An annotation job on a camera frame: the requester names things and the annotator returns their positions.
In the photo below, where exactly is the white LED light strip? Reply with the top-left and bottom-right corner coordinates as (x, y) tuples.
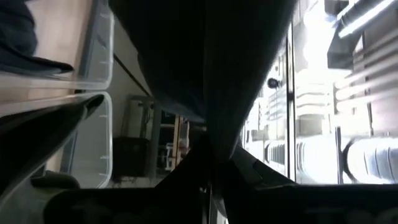
(337, 0), (398, 39)

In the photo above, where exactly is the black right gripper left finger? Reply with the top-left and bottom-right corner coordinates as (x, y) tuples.
(155, 136), (216, 188)

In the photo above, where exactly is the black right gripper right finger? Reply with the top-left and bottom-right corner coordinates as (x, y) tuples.
(216, 145), (297, 188)

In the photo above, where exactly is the black ceiling track light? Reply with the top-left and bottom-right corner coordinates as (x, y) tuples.
(267, 77), (281, 90)

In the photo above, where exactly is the black cabinet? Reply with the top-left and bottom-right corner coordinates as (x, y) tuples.
(112, 136), (150, 180)

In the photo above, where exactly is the clear plastic storage bin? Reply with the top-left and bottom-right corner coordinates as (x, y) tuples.
(0, 90), (113, 190)
(0, 0), (115, 94)

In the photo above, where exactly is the dark green baseball cap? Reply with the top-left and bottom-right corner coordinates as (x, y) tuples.
(30, 170), (81, 190)
(0, 94), (105, 194)

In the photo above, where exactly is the dark blue denim baseball cap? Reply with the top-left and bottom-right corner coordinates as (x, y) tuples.
(0, 0), (75, 77)
(108, 0), (298, 162)

